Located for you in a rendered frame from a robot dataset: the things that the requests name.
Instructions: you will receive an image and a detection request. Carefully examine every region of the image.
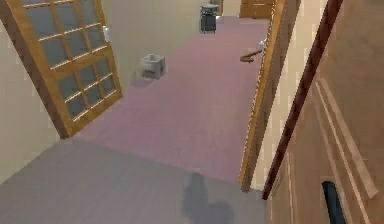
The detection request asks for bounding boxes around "brown wooden room door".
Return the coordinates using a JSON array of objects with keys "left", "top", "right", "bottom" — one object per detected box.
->
[{"left": 262, "top": 0, "right": 384, "bottom": 224}]

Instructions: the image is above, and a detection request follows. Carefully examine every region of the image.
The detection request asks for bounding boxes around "grey square box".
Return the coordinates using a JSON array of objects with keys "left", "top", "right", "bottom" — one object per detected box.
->
[{"left": 139, "top": 53, "right": 167, "bottom": 80}]

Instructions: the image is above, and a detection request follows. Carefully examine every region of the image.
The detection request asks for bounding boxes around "wooden cupboard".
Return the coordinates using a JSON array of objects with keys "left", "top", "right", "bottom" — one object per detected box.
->
[{"left": 239, "top": 0, "right": 276, "bottom": 20}]

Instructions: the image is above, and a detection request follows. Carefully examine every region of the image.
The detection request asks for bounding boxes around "wooden glass-paned room door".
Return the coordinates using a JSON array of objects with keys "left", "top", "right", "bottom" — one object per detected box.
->
[{"left": 0, "top": 0, "right": 124, "bottom": 140}]

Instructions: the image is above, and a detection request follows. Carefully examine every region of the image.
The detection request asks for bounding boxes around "black bin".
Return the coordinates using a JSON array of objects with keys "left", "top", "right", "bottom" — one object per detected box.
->
[{"left": 199, "top": 3, "right": 219, "bottom": 34}]

